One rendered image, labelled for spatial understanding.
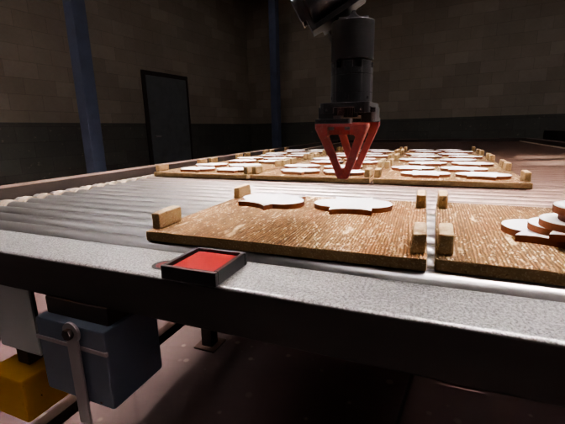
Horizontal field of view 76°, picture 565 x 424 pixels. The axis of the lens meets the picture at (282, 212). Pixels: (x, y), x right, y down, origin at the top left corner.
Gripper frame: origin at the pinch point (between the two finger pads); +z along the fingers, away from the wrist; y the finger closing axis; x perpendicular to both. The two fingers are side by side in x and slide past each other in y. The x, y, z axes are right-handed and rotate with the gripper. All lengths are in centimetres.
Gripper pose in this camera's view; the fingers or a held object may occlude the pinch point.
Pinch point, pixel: (349, 168)
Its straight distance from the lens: 54.1
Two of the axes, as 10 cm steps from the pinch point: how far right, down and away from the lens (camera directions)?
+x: 9.3, 0.7, -3.6
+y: -3.6, 2.4, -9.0
